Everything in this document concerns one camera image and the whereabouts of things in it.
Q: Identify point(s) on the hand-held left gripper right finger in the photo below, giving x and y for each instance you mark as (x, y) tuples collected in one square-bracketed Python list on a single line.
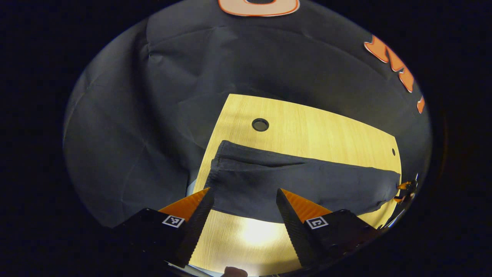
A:
[(294, 231)]

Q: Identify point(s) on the dark blue jeans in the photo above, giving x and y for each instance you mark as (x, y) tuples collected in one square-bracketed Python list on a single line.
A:
[(288, 181)]

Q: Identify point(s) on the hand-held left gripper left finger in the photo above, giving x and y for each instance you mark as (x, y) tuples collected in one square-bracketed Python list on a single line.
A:
[(196, 231)]

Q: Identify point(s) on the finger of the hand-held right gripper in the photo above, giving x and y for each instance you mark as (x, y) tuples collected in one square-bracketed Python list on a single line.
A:
[(399, 199), (403, 186)]

